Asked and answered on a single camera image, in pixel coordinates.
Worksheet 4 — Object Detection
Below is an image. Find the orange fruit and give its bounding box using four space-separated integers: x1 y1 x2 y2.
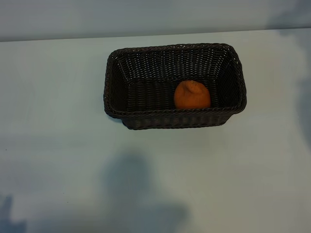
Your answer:
173 80 211 110

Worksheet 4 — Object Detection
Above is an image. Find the dark brown woven basket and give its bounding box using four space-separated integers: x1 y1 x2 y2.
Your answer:
103 43 248 131

